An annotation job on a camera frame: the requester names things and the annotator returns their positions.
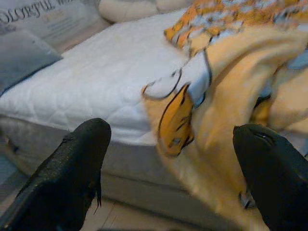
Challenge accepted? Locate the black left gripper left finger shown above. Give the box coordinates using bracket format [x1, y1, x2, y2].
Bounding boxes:
[0, 117, 112, 231]

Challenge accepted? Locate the white quilted mattress pad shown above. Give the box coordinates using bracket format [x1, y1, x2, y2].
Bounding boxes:
[0, 9, 193, 146]

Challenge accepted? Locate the short beige bolster pillow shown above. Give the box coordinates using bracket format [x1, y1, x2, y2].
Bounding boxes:
[155, 0, 196, 14]

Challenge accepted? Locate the yellow cartoon egg blanket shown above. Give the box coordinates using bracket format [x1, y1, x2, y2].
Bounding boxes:
[141, 0, 308, 231]

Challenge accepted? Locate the grey pillow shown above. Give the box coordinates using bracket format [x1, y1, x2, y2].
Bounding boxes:
[0, 30, 64, 96]

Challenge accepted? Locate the long beige bolster pillow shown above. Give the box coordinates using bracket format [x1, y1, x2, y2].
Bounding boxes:
[98, 0, 160, 24]

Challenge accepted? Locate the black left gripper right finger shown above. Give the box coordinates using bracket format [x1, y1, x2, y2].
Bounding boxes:
[232, 124, 308, 231]

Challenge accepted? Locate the grey quilted mattress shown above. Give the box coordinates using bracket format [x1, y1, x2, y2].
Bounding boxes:
[0, 115, 222, 219]

